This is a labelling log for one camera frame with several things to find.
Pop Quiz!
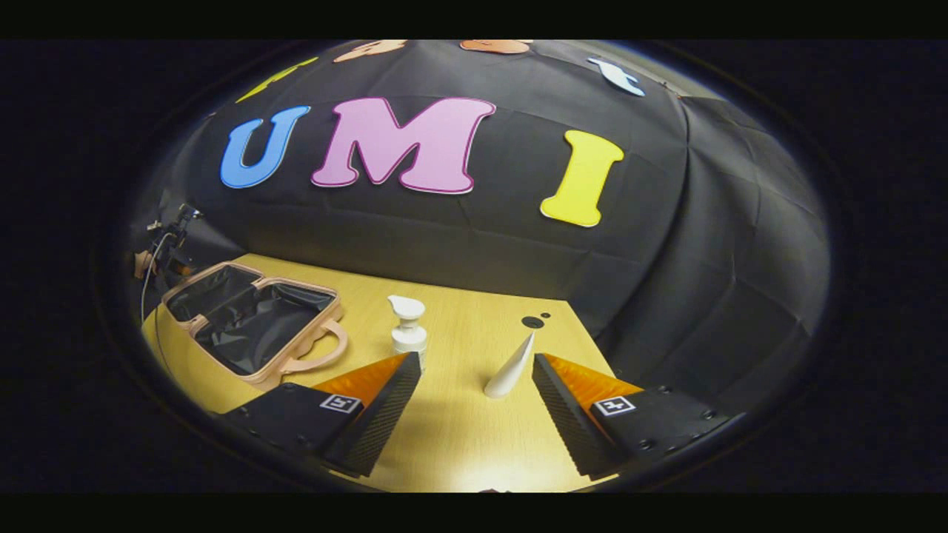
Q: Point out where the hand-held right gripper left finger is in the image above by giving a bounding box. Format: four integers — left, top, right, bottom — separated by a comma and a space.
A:
222, 352, 422, 479

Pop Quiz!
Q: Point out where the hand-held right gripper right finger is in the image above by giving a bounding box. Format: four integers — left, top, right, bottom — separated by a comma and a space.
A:
531, 353, 746, 481

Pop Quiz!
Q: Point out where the white squeeze tube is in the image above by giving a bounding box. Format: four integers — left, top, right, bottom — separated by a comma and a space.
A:
483, 331, 536, 400

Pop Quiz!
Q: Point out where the white pump bottle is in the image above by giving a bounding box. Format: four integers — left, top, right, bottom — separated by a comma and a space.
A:
387, 295, 430, 372

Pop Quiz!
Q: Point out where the pink suitcase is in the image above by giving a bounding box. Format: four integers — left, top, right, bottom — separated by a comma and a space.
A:
161, 261, 350, 392

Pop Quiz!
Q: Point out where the black backdrop cloth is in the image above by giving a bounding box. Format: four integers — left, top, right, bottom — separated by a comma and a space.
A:
130, 41, 832, 415

